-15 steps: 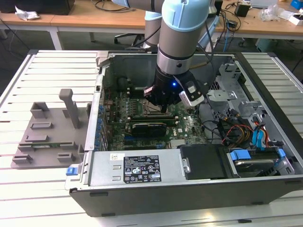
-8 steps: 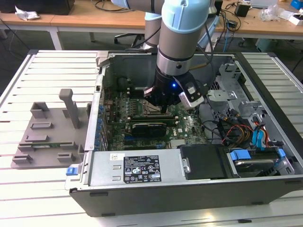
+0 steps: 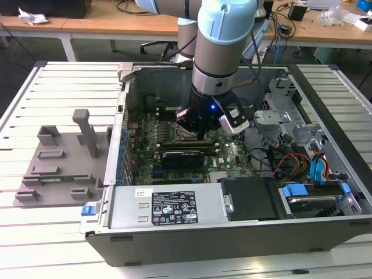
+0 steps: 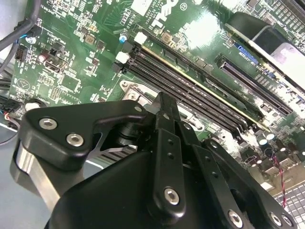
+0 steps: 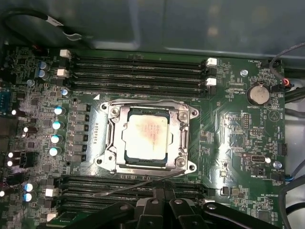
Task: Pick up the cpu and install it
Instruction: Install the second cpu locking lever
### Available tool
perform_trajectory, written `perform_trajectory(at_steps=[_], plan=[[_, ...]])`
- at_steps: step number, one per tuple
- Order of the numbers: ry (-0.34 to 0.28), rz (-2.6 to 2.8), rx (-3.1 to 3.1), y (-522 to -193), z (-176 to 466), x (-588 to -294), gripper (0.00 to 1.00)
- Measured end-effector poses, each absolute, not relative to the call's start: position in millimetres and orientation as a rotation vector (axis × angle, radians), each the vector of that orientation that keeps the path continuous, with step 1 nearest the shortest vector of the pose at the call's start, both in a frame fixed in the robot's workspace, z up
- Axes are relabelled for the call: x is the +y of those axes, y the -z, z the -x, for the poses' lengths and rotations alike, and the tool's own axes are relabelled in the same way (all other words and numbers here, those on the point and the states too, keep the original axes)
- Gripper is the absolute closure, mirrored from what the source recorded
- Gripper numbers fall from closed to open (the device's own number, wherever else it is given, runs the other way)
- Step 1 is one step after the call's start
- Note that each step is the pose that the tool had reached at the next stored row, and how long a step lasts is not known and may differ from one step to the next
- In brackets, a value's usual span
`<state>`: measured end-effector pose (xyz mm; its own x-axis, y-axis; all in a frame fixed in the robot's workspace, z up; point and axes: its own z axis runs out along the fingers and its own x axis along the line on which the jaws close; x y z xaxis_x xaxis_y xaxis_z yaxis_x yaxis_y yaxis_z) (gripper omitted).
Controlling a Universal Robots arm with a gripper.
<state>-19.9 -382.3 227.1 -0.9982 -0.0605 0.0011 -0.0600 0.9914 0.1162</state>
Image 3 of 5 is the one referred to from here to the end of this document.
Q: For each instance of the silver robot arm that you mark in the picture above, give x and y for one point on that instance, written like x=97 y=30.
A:
x=215 y=58

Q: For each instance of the white crumpled paper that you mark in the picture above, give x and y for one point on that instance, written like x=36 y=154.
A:
x=32 y=18

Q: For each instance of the blue case latch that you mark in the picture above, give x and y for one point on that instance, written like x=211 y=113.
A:
x=88 y=210

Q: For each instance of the silver metal drive cage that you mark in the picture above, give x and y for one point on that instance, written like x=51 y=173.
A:
x=271 y=117

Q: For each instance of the grey parts rack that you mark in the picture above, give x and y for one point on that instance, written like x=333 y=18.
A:
x=69 y=151

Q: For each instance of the green motherboard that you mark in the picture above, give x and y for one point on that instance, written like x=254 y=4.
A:
x=232 y=151

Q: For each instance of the office chair base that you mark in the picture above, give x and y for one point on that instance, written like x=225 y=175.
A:
x=168 y=51

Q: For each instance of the large black box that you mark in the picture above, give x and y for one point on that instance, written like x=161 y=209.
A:
x=43 y=7

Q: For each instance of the silver power supply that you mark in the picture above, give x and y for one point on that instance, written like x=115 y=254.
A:
x=130 y=205

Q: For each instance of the hard disk in blue carrier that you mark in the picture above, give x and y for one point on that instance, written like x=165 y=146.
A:
x=295 y=191

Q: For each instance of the black graphics card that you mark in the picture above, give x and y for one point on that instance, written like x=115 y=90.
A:
x=181 y=159

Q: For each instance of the green RAM stick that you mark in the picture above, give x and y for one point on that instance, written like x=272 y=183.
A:
x=52 y=181

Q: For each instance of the clear plastic bags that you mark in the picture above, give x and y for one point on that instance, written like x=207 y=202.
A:
x=334 y=16

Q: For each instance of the wooden desk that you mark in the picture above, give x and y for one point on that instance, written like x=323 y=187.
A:
x=96 y=20

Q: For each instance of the black power adapter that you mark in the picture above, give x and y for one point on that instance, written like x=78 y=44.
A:
x=296 y=13

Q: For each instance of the white open box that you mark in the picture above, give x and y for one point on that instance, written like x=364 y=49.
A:
x=361 y=24

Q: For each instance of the grey flat device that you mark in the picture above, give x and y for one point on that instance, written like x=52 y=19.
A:
x=322 y=3

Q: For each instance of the black open PC case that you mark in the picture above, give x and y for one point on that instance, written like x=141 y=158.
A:
x=203 y=245

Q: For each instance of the white camera box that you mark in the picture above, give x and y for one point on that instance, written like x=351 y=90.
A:
x=236 y=125

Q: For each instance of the silver chipset heatsink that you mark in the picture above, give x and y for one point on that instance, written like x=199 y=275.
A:
x=219 y=177

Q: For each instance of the blue box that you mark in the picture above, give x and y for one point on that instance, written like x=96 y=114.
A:
x=364 y=4

